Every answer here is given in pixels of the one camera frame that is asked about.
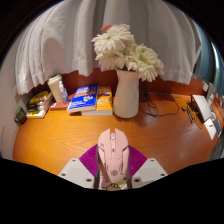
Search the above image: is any dark mug with green inside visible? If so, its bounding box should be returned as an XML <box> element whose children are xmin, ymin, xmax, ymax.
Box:
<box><xmin>13</xmin><ymin>106</ymin><xmax>28</xmax><ymax>127</ymax></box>

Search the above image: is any black pen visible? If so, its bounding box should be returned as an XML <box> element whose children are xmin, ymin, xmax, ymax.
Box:
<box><xmin>185</xmin><ymin>105</ymin><xmax>195</xmax><ymax>125</ymax></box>

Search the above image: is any white notepad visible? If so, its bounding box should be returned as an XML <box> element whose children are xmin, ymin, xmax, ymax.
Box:
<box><xmin>203</xmin><ymin>117</ymin><xmax>218</xmax><ymax>140</ymax></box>

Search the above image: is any glass window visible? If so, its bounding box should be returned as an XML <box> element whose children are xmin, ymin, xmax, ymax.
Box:
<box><xmin>194</xmin><ymin>19</ymin><xmax>224</xmax><ymax>98</ymax></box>

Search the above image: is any pink computer mouse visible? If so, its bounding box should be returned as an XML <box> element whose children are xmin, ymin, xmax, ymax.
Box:
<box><xmin>96</xmin><ymin>128</ymin><xmax>130</xmax><ymax>191</ymax></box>

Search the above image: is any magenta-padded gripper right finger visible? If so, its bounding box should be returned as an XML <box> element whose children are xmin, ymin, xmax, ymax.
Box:
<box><xmin>125</xmin><ymin>144</ymin><xmax>169</xmax><ymax>190</ymax></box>

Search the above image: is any black cable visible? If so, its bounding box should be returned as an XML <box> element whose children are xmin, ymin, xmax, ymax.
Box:
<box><xmin>139</xmin><ymin>89</ymin><xmax>181</xmax><ymax>118</ymax></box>

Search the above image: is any orange book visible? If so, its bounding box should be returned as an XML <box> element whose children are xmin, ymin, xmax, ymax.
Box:
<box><xmin>81</xmin><ymin>85</ymin><xmax>114</xmax><ymax>117</ymax></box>

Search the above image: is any white flat device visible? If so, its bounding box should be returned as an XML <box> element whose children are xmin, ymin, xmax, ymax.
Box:
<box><xmin>190</xmin><ymin>94</ymin><xmax>213</xmax><ymax>123</ymax></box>

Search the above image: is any white pleated curtain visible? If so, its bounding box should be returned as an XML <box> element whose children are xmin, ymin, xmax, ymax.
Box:
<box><xmin>14</xmin><ymin>0</ymin><xmax>203</xmax><ymax>96</ymax></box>

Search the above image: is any white ribbed vase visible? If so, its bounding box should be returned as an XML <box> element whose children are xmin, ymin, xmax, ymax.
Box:
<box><xmin>112</xmin><ymin>68</ymin><xmax>141</xmax><ymax>119</ymax></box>

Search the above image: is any cream tumbler with lid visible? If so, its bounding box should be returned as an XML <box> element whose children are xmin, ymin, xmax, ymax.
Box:
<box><xmin>46</xmin><ymin>73</ymin><xmax>66</xmax><ymax>104</ymax></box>

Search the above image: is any white flower bouquet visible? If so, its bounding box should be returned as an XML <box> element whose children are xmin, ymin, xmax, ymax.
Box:
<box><xmin>91</xmin><ymin>23</ymin><xmax>165</xmax><ymax>83</ymax></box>

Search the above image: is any flat red-brown book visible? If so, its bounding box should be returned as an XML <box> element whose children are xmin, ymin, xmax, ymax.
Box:
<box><xmin>49</xmin><ymin>100</ymin><xmax>71</xmax><ymax>112</ymax></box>

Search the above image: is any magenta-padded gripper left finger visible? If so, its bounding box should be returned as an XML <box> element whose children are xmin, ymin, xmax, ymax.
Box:
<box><xmin>57</xmin><ymin>144</ymin><xmax>101</xmax><ymax>190</ymax></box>

